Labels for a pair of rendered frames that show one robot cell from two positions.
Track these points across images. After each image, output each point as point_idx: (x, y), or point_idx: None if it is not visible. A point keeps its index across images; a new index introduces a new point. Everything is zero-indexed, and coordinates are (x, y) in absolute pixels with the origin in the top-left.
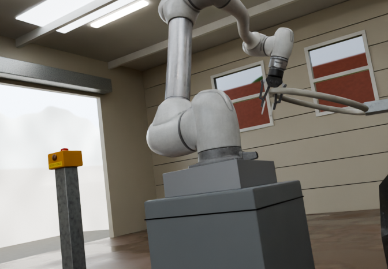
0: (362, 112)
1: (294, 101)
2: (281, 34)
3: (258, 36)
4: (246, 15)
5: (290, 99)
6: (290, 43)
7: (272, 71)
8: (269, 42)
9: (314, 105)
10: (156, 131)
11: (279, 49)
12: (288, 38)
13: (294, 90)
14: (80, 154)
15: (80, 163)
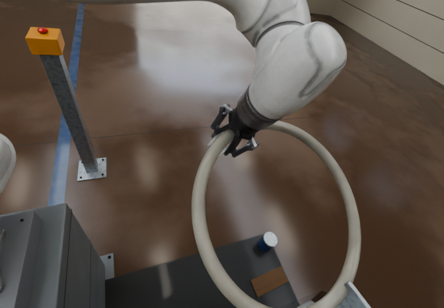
0: (337, 280)
1: (301, 140)
2: (283, 63)
3: (259, 6)
4: None
5: (295, 135)
6: (295, 100)
7: (234, 116)
8: (262, 51)
9: (329, 167)
10: None
11: (258, 94)
12: (294, 86)
13: (192, 213)
14: (55, 43)
15: (57, 53)
